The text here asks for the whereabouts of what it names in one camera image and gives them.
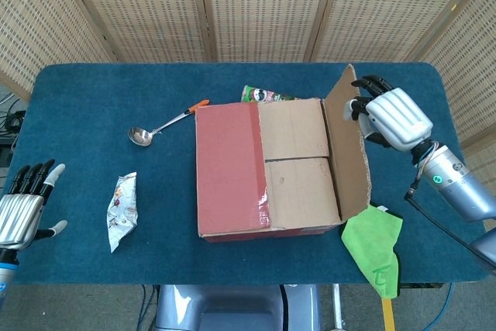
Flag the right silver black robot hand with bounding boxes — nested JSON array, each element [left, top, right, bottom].
[[343, 74, 434, 153]]

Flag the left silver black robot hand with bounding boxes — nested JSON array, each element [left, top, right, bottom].
[[0, 159, 69, 250]]

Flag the red cardboard box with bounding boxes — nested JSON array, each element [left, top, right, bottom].
[[195, 63, 373, 244]]

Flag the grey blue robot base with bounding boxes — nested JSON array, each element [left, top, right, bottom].
[[153, 284, 323, 331]]

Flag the crumpled white snack bag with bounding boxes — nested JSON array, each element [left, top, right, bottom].
[[106, 171, 140, 253]]

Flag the green cloth black trim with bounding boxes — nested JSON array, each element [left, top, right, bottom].
[[339, 203, 404, 300]]

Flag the green chips can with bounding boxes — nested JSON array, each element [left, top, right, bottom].
[[241, 84, 307, 104]]

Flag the blue table carpet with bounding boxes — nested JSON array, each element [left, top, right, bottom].
[[0, 61, 490, 286]]

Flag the black bar under table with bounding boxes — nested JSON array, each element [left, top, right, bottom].
[[398, 282, 443, 290]]

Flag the woven folding screen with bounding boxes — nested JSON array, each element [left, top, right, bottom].
[[0, 0, 496, 208]]

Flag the yellow strip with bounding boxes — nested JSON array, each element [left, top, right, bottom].
[[381, 295, 396, 331]]

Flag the metal pole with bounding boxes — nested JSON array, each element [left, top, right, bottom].
[[331, 284, 346, 331]]

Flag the black background cables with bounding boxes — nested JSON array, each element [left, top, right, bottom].
[[0, 90, 28, 165]]

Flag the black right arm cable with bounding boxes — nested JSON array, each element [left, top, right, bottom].
[[403, 175, 496, 260]]

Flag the steel ladle orange handle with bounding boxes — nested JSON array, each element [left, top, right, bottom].
[[126, 99, 211, 148]]

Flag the blue cables under table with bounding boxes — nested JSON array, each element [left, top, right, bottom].
[[139, 284, 162, 331]]

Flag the blue cable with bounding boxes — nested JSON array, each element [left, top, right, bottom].
[[429, 282, 456, 331]]

